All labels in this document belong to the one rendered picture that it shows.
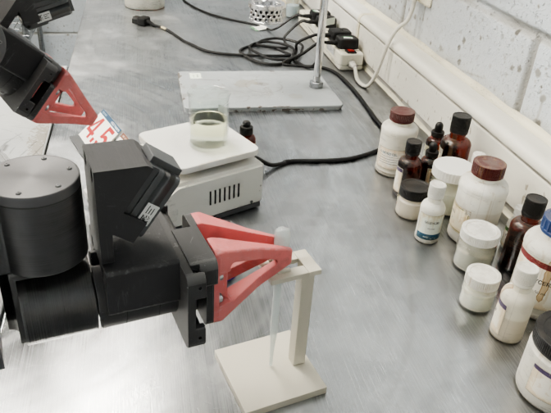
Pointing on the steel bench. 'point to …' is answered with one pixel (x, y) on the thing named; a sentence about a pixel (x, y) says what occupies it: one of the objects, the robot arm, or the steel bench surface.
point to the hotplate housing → (216, 190)
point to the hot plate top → (188, 156)
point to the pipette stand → (236, 369)
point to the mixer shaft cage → (266, 11)
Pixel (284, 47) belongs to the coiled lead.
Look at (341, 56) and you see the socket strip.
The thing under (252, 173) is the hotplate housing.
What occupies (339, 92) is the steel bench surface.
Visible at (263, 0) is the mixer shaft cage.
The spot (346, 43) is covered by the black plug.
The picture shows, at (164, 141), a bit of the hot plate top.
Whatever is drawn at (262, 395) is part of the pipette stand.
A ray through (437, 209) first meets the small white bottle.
